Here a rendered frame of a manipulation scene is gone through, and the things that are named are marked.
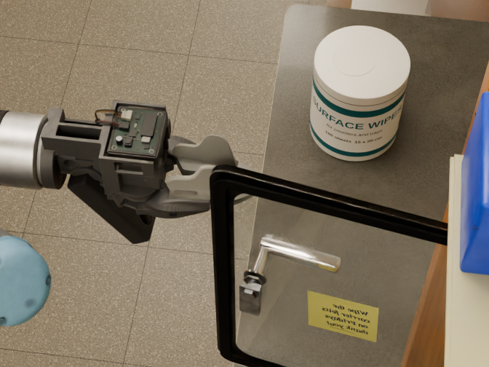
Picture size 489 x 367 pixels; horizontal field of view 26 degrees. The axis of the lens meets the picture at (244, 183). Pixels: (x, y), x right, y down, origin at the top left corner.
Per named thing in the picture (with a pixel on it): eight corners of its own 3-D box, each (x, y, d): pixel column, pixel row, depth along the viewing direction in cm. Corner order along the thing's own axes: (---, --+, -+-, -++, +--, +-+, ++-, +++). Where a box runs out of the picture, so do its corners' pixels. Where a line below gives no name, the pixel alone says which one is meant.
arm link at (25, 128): (4, 200, 106) (24, 135, 111) (49, 205, 106) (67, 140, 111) (-10, 156, 100) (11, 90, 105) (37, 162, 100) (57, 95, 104)
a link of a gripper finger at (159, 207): (207, 214, 102) (117, 204, 103) (207, 223, 103) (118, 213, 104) (214, 175, 105) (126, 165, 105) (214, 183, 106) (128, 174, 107)
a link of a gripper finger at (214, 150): (263, 156, 101) (167, 145, 101) (262, 190, 106) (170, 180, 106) (267, 129, 102) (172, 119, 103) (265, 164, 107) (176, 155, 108)
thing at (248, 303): (257, 320, 114) (257, 294, 110) (238, 314, 115) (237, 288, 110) (263, 304, 115) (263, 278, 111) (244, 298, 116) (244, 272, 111)
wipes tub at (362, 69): (399, 97, 159) (412, 28, 147) (395, 167, 152) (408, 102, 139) (313, 88, 160) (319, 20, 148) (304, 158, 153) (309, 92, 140)
